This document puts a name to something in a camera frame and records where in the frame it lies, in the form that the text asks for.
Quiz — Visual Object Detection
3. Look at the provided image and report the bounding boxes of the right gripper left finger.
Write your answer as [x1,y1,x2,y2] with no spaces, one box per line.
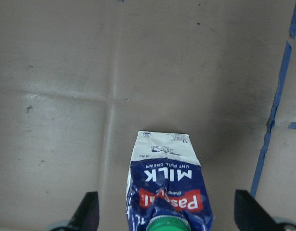
[64,192,100,231]

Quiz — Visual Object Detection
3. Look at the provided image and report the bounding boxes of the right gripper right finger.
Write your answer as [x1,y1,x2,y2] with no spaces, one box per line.
[234,190,280,231]

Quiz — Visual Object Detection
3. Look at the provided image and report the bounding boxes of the blue white milk carton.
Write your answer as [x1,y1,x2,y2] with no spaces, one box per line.
[126,131,214,231]

